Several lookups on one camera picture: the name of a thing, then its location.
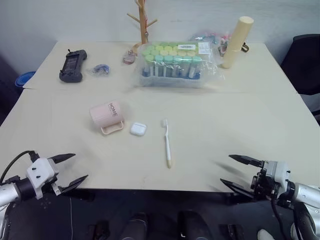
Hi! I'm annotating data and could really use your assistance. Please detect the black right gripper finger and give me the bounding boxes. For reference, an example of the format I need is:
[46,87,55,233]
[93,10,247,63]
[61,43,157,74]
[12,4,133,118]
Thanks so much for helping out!
[219,177,256,195]
[228,154,264,168]

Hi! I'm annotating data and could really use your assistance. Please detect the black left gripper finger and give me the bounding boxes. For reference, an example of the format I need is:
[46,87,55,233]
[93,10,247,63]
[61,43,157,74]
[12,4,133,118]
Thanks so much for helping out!
[59,174,89,194]
[51,153,77,165]

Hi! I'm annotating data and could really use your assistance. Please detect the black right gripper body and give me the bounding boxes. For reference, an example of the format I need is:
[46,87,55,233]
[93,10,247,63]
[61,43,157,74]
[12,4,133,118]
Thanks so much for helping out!
[250,161,275,200]

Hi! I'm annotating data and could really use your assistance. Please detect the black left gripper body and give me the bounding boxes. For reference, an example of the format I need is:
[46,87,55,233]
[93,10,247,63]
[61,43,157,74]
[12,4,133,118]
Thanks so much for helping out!
[40,156,64,198]

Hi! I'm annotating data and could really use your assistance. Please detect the white shoe tip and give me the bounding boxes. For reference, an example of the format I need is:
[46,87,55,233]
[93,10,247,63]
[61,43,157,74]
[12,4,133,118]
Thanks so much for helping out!
[257,228,274,240]

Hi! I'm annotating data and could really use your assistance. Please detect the dark rounded shape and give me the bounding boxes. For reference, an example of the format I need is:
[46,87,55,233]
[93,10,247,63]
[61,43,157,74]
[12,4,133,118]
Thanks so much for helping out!
[119,211,151,240]

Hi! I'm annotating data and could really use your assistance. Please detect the white toothbrush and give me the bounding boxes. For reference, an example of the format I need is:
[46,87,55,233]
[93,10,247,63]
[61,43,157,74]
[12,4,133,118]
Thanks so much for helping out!
[161,118,173,169]

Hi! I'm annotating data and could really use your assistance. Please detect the small white rounded case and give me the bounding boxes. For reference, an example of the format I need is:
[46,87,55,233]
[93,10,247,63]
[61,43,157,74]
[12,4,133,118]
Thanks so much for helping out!
[129,121,148,137]

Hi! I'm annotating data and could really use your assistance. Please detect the blue bowl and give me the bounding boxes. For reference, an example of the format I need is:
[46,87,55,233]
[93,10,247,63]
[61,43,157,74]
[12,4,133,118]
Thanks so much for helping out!
[15,70,37,89]

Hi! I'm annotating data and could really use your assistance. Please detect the black handheld controller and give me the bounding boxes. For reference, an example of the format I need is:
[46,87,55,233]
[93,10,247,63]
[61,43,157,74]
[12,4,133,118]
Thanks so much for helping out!
[58,48,89,84]

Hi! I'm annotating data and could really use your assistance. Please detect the blue item in clear bag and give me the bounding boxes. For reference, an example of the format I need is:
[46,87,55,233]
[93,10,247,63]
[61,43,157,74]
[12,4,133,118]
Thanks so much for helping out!
[86,63,111,78]

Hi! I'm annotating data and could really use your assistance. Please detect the black chair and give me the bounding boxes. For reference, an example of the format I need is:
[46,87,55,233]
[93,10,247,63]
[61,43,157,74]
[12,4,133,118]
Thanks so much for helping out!
[279,33,320,97]

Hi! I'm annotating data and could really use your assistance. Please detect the red and white bagged item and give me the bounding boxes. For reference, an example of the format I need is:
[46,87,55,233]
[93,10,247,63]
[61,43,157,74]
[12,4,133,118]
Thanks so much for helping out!
[216,30,234,58]

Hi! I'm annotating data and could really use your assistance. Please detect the cream cylindrical tube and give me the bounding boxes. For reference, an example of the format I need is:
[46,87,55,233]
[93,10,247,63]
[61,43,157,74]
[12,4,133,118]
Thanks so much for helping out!
[221,15,255,69]

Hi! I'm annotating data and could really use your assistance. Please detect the bagged rack of capped tubes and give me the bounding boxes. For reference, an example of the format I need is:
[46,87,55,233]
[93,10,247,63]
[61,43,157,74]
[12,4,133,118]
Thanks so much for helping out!
[133,40,226,90]

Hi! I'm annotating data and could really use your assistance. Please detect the reddish trinket in clear bag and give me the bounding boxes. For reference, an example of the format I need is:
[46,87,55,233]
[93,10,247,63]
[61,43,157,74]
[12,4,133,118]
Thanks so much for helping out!
[122,48,139,66]

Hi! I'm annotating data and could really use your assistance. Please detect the clear bag of colourful items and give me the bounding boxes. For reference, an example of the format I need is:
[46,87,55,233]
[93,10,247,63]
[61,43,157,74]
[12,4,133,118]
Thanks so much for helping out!
[186,28,226,51]

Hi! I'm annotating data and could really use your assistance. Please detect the wooden branch rack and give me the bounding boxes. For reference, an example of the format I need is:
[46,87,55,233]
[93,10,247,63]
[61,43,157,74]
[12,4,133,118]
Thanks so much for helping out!
[126,0,159,55]

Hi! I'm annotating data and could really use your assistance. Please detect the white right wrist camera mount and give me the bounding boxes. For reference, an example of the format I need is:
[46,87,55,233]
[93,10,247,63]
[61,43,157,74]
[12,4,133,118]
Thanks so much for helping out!
[263,160,291,185]

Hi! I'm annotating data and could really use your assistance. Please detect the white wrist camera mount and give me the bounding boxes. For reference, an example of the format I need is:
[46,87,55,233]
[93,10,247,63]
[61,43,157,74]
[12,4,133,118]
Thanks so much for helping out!
[25,157,61,201]
[263,160,291,185]

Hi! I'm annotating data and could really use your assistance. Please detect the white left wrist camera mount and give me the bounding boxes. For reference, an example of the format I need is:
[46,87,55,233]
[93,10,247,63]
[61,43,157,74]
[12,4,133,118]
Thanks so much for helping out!
[25,157,61,201]

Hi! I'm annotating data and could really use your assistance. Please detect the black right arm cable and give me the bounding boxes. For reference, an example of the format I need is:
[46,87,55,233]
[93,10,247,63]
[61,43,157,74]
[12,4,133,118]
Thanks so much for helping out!
[270,193,305,240]

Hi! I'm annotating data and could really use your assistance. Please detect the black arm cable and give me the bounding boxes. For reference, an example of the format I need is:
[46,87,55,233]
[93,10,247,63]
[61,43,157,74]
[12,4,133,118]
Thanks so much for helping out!
[0,150,40,186]
[270,193,305,240]

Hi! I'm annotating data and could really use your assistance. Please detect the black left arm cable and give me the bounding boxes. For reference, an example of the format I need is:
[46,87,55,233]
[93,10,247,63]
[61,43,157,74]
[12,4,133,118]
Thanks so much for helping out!
[0,150,40,186]

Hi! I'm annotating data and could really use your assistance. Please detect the pink HOME cup with handle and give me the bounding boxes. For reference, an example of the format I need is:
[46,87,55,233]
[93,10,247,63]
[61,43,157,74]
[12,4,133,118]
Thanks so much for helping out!
[89,99,125,136]

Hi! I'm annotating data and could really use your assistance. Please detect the red lanyard with grey charm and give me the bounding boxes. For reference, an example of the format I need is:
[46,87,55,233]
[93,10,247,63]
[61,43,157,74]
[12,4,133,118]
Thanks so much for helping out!
[143,0,152,42]

